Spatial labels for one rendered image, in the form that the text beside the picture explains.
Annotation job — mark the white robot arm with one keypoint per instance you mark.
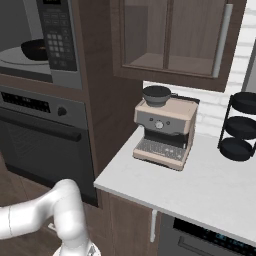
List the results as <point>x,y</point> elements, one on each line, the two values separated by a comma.
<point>66,213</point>

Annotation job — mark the brown base cupboard door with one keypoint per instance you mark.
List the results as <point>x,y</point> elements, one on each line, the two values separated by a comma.
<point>130,226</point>

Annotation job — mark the grey microwave oven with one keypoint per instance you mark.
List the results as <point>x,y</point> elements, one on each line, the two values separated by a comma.
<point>63,40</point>

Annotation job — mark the black bowl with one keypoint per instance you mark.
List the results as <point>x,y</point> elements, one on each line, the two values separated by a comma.
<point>32,51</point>

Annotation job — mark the white microwave turntable plate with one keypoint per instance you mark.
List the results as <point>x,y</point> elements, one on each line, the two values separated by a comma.
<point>11,57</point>

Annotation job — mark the brown tall oven cabinet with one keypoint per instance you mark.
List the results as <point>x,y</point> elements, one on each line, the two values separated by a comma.
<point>103,110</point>

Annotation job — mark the beige espresso machine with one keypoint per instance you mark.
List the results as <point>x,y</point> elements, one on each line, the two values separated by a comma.
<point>166,116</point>

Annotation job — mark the black oven knob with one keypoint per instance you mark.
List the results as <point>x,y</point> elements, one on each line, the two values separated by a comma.
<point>62,111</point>

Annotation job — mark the dark grey built-in oven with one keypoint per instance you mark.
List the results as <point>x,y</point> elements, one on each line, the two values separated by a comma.
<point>40,156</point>

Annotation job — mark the dark grey dishwasher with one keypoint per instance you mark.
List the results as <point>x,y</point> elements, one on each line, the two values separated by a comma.
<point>200,240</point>

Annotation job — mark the grey metal panel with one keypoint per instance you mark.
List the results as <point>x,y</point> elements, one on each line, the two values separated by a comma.
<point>250,70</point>

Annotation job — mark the brown glass-door wall cupboard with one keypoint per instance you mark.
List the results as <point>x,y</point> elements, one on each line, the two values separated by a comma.
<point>173,71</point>

